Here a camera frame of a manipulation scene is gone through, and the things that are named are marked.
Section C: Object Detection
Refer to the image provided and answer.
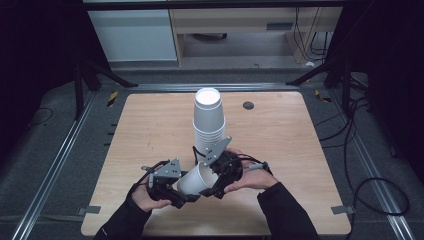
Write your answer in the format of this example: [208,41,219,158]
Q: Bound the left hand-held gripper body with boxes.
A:
[145,157,188,210]

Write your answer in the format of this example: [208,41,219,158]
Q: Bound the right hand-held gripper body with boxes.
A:
[202,135,245,192]

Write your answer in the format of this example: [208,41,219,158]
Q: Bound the single white paper cup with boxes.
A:
[176,161,220,197]

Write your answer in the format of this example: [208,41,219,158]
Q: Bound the stack of white paper cups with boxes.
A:
[192,87,227,165]

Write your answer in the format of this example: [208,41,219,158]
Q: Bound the person's left hand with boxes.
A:
[131,183,173,214]

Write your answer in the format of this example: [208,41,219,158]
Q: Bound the person's right hand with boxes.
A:
[223,147,280,195]

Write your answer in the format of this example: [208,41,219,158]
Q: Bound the grey tape piece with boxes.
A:
[77,205,102,216]
[330,205,356,215]

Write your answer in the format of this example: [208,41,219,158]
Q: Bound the yellow black tape strip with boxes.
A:
[106,90,120,108]
[314,89,333,104]

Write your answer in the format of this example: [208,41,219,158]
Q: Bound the black metal stand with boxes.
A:
[73,59,139,121]
[285,54,370,116]

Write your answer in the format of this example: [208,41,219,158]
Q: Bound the white cabinet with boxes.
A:
[87,9,178,63]

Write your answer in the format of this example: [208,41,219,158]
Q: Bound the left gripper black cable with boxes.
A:
[126,159,172,200]

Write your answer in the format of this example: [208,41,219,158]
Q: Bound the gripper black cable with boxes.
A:
[231,153,274,177]
[126,159,172,200]

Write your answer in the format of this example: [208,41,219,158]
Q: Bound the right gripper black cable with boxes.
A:
[231,153,274,177]

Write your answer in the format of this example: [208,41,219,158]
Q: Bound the aluminium floor rail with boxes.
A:
[11,90,98,240]
[328,89,416,240]

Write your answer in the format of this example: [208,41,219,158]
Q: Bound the thin black floor cable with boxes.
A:
[29,107,55,127]

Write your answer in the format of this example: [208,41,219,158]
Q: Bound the black floor cables bundle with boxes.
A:
[314,95,372,178]

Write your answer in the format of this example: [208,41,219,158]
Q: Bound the hanging black desk cables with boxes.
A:
[293,7,334,63]

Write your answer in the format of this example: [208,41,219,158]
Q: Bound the looped black floor cable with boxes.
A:
[344,176,411,240]

